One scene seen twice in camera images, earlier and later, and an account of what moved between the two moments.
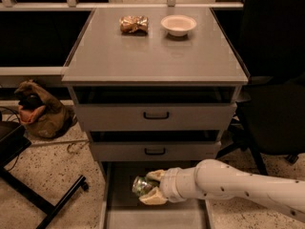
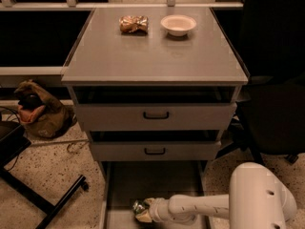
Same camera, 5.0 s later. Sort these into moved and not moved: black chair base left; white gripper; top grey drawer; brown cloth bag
Moved: white gripper
Not moved: black chair base left; brown cloth bag; top grey drawer
